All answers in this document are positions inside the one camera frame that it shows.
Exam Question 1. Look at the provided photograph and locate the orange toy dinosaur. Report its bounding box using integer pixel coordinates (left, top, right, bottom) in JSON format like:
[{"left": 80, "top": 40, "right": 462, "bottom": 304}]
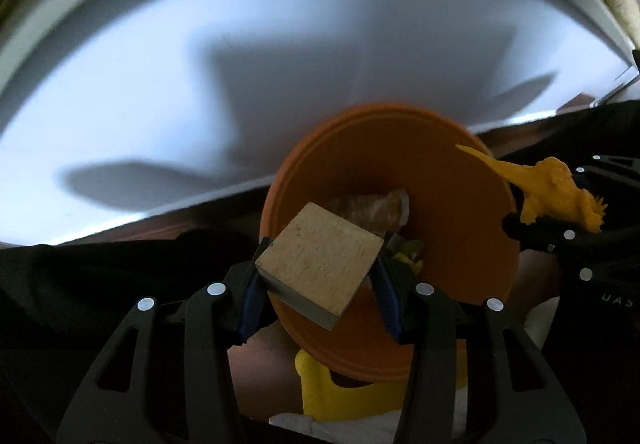
[{"left": 457, "top": 145, "right": 606, "bottom": 234}]

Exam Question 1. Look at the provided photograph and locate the wooden block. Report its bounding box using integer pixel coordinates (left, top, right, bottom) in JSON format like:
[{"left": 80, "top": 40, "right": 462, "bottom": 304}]
[{"left": 255, "top": 202, "right": 383, "bottom": 331}]

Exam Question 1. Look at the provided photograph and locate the orange trash bin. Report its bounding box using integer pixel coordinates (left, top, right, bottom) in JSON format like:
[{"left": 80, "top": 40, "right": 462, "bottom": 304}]
[{"left": 258, "top": 102, "right": 521, "bottom": 384}]

